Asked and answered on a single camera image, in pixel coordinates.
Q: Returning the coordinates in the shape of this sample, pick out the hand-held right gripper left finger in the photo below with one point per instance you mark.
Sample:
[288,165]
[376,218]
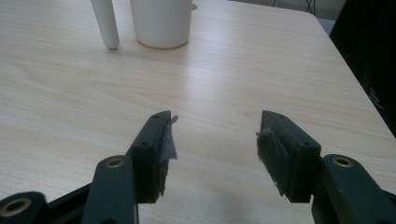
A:
[146,155]

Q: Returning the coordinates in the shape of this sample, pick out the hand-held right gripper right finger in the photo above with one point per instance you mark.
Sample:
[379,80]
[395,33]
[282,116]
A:
[292,158]

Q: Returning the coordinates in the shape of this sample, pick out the white cup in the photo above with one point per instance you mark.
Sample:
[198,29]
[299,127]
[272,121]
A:
[162,21]

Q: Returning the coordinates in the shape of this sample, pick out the white tube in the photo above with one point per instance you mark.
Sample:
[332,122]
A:
[106,21]

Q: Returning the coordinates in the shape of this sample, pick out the black curtain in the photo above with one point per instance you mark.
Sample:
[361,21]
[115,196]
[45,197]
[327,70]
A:
[367,46]

